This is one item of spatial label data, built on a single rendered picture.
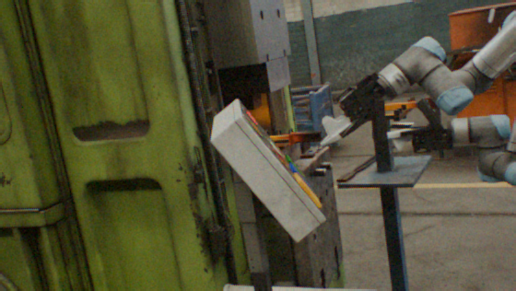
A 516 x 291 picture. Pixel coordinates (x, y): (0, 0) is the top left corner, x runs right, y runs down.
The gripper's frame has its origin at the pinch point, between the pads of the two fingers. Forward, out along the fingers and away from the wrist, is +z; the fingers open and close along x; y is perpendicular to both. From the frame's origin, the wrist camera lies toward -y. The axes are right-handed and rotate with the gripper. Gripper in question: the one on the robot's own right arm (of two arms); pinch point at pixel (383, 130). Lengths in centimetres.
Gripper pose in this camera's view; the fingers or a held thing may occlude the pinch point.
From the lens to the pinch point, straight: 179.0
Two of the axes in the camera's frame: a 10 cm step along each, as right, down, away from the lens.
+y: 1.6, 9.7, 2.0
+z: -9.2, 0.7, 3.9
